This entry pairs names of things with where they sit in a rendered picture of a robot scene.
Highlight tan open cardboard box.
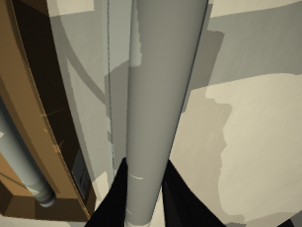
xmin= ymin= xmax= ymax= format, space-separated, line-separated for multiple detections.
xmin=0 ymin=0 xmax=97 ymax=222

